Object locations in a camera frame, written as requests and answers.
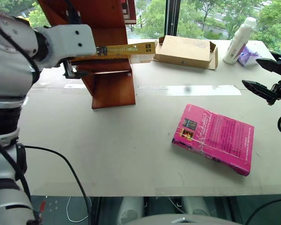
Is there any white cable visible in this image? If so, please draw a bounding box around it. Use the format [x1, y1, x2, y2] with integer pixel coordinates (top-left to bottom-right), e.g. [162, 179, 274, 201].
[66, 195, 92, 223]

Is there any brown cardboard box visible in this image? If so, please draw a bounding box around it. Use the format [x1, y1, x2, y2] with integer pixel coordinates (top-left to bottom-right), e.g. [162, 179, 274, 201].
[152, 35, 219, 71]

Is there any grey rounded robot leg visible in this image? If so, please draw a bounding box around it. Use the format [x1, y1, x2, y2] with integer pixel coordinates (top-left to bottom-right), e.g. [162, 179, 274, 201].
[181, 196, 212, 219]
[118, 196, 145, 225]

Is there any wooden bookshelf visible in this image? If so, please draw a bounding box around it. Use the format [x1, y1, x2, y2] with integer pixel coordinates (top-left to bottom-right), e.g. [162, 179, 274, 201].
[37, 0, 137, 110]

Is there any purple tissue pack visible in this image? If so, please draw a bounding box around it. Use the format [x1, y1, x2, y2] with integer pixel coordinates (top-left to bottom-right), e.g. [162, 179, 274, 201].
[237, 44, 263, 67]

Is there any pink book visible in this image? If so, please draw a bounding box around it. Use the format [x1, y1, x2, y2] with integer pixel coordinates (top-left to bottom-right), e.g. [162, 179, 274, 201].
[171, 103, 255, 177]

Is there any white plastic bottle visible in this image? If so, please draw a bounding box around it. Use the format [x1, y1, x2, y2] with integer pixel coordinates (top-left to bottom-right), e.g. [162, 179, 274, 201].
[222, 16, 257, 65]

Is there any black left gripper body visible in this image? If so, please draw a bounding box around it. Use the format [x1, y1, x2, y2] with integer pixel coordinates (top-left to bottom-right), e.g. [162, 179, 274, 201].
[62, 58, 84, 79]

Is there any black left wrist camera cable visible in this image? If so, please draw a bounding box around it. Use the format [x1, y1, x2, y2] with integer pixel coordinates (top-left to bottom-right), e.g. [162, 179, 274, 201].
[65, 0, 82, 24]

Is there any grey robot waist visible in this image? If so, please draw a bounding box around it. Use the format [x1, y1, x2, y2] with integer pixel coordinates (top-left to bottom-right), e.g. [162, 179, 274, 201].
[126, 213, 241, 225]

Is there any black window frame post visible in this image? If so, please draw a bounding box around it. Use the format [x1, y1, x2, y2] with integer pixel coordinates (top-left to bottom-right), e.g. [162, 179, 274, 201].
[164, 0, 181, 38]

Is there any yellow book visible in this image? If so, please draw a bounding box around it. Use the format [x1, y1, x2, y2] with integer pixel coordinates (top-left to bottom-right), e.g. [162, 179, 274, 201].
[71, 40, 159, 64]

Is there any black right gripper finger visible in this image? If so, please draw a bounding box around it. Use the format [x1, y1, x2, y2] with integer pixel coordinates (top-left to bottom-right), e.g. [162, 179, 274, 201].
[255, 58, 281, 76]
[241, 79, 278, 102]

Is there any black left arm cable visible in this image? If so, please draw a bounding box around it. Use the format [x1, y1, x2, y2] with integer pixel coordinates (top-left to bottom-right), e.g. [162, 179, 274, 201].
[22, 145, 92, 225]

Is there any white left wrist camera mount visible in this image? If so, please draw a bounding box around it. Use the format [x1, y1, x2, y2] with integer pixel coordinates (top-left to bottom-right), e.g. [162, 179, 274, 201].
[34, 24, 97, 69]

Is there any red white checkered book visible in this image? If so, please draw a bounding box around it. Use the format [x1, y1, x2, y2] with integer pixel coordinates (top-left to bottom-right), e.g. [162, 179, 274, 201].
[120, 0, 138, 25]

